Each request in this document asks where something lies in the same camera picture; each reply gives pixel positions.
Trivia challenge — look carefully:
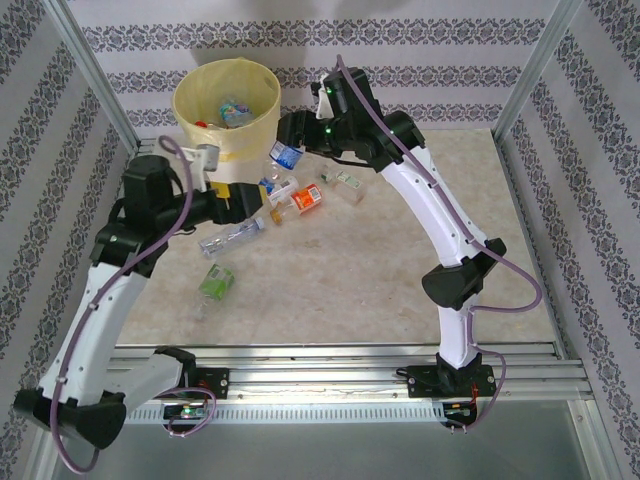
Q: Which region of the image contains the blue label bottle blue cap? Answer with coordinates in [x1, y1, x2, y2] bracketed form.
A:
[257, 139, 305, 197]

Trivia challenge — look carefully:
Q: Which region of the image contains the slim clear water bottle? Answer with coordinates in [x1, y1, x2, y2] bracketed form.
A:
[198, 217, 269, 257]

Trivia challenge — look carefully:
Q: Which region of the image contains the white label barcode bottle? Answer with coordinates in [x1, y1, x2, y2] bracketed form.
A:
[267, 174, 300, 207]

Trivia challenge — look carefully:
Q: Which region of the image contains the clear bottle green cap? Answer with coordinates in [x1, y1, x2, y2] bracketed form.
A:
[319, 164, 369, 206]

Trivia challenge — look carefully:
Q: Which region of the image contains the orange label bottle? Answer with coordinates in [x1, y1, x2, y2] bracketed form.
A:
[268, 182, 324, 226]

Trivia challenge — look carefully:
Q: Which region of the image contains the green label clear bottle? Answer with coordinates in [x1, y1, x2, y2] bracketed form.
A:
[192, 263, 236, 321]

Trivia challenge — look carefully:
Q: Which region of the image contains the cream plastic bin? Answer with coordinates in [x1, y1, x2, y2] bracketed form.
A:
[172, 58, 282, 187]

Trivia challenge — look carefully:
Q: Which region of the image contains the yellow plastic bin liner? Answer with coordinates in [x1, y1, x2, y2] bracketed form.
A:
[172, 58, 282, 164]

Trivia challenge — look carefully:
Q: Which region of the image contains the left controller board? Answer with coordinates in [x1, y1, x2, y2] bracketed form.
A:
[163, 404, 209, 421]

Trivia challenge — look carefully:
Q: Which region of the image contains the grey metal front panel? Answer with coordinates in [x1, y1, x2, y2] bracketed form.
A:
[47, 419, 596, 480]

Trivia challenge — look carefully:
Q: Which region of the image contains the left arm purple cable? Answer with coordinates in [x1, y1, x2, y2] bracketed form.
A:
[49, 134, 217, 474]

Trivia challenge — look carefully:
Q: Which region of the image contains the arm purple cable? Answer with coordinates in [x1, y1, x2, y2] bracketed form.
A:
[49, 134, 217, 474]
[335, 53, 544, 435]

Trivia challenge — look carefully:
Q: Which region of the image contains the left aluminium frame post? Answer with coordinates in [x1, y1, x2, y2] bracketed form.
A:
[42, 0, 141, 151]

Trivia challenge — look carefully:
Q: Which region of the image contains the aluminium frame post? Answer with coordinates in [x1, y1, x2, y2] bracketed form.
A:
[42, 0, 141, 151]
[492, 0, 585, 144]

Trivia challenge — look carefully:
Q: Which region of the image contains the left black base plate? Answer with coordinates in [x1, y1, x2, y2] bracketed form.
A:
[139, 367, 231, 401]

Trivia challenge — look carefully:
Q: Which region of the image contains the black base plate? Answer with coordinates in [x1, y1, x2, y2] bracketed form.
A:
[139, 367, 231, 401]
[407, 363, 499, 400]

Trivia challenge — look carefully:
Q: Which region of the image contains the aluminium front rail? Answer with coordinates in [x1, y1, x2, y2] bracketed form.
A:
[47, 342, 594, 404]

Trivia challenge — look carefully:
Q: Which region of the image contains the right aluminium side rail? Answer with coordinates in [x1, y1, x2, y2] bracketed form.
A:
[499, 134, 571, 359]

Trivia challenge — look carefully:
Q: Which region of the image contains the right aluminium frame post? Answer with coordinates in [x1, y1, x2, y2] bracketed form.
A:
[492, 0, 585, 144]

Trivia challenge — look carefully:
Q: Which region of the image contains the slotted grey cable duct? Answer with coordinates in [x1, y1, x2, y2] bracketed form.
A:
[64, 402, 449, 426]

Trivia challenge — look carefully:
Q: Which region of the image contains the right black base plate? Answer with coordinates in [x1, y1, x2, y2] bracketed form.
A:
[407, 363, 499, 400]

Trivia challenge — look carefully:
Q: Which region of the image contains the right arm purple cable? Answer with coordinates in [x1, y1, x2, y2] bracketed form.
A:
[335, 53, 544, 435]

